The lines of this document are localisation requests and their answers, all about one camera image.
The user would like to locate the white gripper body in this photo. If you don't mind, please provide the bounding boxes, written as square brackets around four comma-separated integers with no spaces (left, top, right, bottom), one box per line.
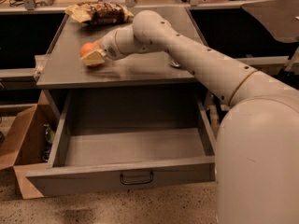
[99,30,121,60]

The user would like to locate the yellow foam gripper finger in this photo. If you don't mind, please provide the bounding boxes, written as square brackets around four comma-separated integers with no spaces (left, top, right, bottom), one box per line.
[80,49,106,67]

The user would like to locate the orange fruit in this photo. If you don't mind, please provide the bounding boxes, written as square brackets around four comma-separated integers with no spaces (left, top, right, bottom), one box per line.
[79,43,98,58]

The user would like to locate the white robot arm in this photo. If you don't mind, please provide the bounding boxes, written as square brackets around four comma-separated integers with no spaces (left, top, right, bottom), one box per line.
[80,10,299,224]

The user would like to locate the open grey top drawer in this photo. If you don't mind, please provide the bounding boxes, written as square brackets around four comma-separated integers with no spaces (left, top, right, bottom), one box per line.
[26,100,215,196]

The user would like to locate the brown chip bag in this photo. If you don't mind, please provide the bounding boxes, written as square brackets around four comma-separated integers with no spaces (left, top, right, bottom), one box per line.
[65,2,134,25]

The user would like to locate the grey metal cabinet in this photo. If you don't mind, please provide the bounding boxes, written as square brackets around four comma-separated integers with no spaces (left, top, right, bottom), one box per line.
[36,5,221,117]

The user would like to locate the silver soda can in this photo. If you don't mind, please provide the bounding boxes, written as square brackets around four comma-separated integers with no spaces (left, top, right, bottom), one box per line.
[169,57,181,68]

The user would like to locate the green bottle in box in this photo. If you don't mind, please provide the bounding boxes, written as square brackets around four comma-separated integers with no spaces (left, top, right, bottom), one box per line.
[44,124,55,145]

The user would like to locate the brown cardboard box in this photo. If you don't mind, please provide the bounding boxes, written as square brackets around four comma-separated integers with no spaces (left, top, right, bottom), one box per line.
[0,91,59,199]

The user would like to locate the black drawer handle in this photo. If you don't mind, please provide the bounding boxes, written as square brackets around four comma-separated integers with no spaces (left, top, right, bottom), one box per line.
[120,172,154,186]

